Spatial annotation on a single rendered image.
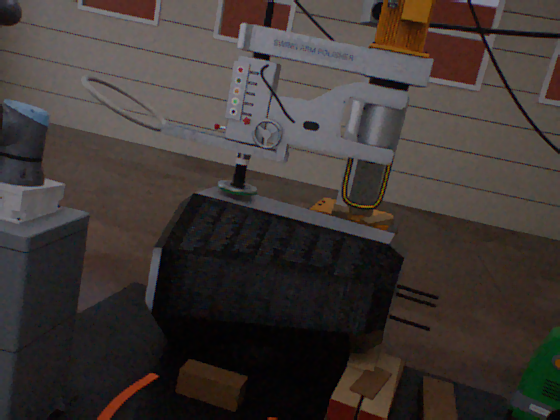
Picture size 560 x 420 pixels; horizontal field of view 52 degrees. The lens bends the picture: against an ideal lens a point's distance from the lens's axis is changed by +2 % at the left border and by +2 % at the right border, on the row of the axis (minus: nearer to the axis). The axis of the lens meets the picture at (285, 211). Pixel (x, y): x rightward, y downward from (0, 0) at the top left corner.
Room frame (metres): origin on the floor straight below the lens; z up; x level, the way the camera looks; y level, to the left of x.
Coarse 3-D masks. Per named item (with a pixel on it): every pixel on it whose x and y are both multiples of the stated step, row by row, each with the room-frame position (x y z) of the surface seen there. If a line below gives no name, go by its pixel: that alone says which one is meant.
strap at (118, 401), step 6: (144, 378) 2.42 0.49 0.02; (150, 378) 2.43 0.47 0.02; (138, 384) 2.37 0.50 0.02; (144, 384) 2.38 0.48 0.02; (126, 390) 2.30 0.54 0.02; (132, 390) 2.31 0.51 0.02; (138, 390) 2.32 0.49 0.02; (120, 396) 2.25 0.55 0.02; (126, 396) 2.26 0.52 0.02; (114, 402) 2.20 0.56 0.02; (120, 402) 2.21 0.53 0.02; (108, 408) 2.15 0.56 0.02; (114, 408) 2.16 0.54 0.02; (102, 414) 2.10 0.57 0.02; (108, 414) 2.11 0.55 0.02
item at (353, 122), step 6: (354, 102) 3.52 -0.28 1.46; (360, 102) 3.47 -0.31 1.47; (354, 108) 3.50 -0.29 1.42; (360, 108) 3.46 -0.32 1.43; (348, 114) 3.60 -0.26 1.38; (354, 114) 3.49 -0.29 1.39; (360, 114) 3.42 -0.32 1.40; (402, 114) 3.49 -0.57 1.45; (348, 120) 3.54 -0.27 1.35; (354, 120) 3.48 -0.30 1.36; (360, 120) 3.45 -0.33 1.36; (348, 126) 3.52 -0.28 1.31; (354, 126) 3.47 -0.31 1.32; (354, 132) 3.48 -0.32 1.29; (396, 132) 3.48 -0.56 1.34; (396, 138) 3.49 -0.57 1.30
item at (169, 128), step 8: (168, 128) 2.93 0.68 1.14; (176, 128) 2.93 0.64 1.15; (184, 128) 3.04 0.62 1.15; (176, 136) 2.93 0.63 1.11; (184, 136) 2.93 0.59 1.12; (192, 136) 2.93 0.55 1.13; (200, 136) 2.92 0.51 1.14; (208, 136) 2.92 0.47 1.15; (216, 136) 3.03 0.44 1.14; (208, 144) 2.92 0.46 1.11; (216, 144) 2.92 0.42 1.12; (224, 144) 2.92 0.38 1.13; (232, 144) 2.91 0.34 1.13; (240, 144) 2.91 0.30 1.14; (240, 152) 2.91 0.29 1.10; (248, 152) 2.91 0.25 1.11; (256, 152) 2.91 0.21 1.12; (264, 152) 2.91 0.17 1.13; (272, 152) 2.90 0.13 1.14; (288, 152) 3.01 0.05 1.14; (272, 160) 2.90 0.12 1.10; (280, 160) 2.87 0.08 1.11
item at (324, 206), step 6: (324, 198) 3.82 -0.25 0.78; (330, 198) 3.87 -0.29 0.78; (318, 204) 3.57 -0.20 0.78; (324, 204) 3.62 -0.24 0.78; (330, 204) 3.66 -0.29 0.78; (318, 210) 3.40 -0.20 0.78; (324, 210) 3.44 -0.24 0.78; (330, 210) 3.47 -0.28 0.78; (348, 216) 3.40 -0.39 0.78; (354, 216) 3.44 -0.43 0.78; (360, 216) 3.48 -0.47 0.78; (366, 216) 3.51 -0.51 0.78; (360, 222) 3.33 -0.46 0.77; (378, 228) 3.31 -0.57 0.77; (384, 228) 3.32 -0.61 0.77
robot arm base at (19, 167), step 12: (0, 156) 1.92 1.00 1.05; (12, 156) 1.92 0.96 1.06; (0, 168) 1.91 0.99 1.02; (12, 168) 1.91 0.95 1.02; (24, 168) 1.93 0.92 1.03; (36, 168) 1.97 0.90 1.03; (0, 180) 1.89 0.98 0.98; (12, 180) 1.90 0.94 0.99; (24, 180) 1.92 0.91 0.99; (36, 180) 1.96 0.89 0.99
